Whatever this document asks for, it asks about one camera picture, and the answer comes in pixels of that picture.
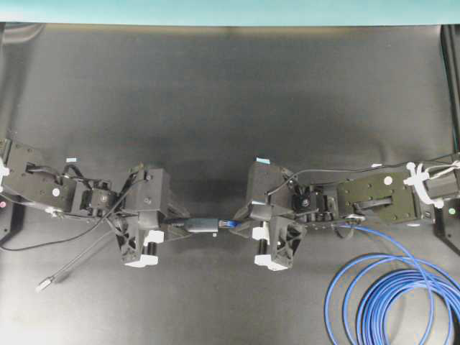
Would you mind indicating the grey USB hub adapter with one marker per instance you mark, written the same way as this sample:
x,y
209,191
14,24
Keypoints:
x,y
196,225

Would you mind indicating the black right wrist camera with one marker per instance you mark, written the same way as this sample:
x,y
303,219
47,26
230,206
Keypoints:
x,y
261,235

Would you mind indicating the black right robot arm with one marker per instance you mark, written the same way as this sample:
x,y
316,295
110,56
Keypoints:
x,y
376,191

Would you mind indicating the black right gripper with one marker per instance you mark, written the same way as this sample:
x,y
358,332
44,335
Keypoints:
x,y
270,199

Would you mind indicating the small teal tape marker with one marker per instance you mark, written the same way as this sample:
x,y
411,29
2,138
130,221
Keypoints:
x,y
262,160

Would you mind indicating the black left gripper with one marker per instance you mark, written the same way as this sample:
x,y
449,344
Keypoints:
x,y
148,201

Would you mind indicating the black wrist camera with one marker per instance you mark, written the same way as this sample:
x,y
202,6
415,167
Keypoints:
x,y
261,235
149,253

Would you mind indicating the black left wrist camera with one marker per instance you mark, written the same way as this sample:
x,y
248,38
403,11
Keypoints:
x,y
149,253

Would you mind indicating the white cable tie clamp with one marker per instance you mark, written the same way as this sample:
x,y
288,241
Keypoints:
x,y
418,177

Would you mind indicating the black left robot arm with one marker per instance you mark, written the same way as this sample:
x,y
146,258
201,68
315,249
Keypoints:
x,y
26,180

